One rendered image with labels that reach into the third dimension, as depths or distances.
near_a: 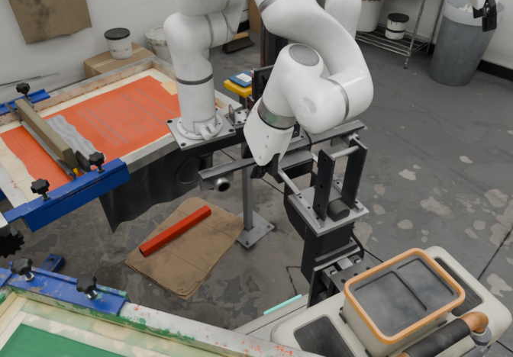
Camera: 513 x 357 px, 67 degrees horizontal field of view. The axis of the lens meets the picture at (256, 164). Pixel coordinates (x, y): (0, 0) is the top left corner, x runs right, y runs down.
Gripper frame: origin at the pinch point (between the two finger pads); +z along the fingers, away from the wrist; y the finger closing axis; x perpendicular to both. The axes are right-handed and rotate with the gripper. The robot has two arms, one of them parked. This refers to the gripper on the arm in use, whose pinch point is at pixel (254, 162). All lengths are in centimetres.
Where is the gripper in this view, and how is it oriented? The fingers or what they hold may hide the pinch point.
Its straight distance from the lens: 82.4
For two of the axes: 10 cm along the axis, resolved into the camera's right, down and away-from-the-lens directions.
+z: -2.7, 5.7, 7.7
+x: 9.0, -1.3, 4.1
